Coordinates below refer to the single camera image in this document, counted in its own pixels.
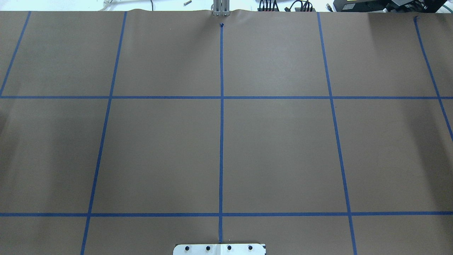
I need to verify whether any black monitor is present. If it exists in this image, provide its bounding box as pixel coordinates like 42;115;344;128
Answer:
333;0;448;13

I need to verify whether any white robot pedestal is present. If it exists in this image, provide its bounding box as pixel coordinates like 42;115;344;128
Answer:
173;243;266;255

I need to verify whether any aluminium frame post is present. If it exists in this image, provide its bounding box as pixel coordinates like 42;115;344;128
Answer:
211;0;231;16

